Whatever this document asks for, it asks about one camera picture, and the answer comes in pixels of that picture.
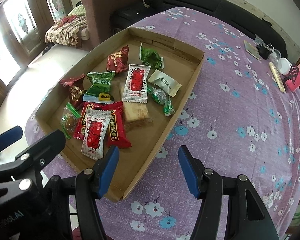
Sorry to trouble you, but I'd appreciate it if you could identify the red bar snack pack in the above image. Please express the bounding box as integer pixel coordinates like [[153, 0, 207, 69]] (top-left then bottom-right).
[[72, 101, 132, 148]]

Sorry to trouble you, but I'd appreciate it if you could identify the beige long cracker pack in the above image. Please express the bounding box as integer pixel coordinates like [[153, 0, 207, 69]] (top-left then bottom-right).
[[117, 81, 151, 123]]

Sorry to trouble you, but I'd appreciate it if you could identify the shiny red snack bag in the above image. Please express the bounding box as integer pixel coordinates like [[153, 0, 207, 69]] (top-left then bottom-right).
[[59, 74, 85, 108]]

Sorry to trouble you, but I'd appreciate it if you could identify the green pea snack bag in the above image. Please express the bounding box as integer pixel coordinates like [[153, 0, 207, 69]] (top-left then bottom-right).
[[83, 71, 115, 104]]

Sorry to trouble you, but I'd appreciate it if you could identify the white red sachet snack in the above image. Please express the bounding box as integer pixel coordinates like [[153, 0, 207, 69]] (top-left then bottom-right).
[[122, 64, 151, 103]]

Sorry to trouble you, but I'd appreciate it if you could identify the green clear candy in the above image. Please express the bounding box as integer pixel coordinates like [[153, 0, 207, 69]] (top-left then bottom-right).
[[147, 85, 175, 116]]

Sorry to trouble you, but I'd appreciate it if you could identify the dark red snack bag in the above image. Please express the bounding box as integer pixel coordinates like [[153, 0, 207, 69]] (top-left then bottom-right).
[[106, 46, 129, 74]]

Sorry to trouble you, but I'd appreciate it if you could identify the white small snack packet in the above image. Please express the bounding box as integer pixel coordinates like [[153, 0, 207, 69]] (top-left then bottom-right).
[[148, 70, 181, 97]]

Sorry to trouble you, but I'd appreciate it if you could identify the green tea snack packet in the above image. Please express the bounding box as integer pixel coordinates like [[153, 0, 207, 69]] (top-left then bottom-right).
[[139, 44, 164, 70]]

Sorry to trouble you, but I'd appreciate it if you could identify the green nut candy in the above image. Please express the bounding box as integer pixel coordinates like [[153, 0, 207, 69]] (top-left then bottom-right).
[[60, 102, 81, 139]]

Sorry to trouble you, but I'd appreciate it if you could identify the cardboard tray box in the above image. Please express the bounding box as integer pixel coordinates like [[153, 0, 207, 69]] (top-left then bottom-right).
[[36, 27, 204, 202]]

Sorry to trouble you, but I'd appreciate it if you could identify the floral blanket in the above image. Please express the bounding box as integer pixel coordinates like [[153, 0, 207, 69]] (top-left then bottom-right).
[[45, 15, 87, 48]]

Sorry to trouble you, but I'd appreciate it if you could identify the black phone stand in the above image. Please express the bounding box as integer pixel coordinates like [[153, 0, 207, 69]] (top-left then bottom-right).
[[283, 63, 300, 84]]

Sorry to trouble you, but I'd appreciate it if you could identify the pink thermos with knit sleeve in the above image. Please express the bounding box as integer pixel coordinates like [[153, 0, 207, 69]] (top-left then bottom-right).
[[283, 60, 300, 93]]

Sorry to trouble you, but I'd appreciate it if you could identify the small black box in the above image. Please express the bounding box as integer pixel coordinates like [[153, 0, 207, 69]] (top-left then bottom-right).
[[256, 44, 274, 60]]

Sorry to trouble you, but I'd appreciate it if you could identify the olive green notebook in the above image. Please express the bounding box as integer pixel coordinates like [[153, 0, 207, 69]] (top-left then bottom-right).
[[243, 40, 261, 61]]

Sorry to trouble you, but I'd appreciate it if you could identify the brown armchair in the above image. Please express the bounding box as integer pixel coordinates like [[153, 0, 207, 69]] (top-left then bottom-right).
[[81, 0, 139, 51]]

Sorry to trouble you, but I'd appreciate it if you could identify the black sofa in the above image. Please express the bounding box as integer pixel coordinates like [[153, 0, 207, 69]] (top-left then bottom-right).
[[110, 0, 288, 57]]

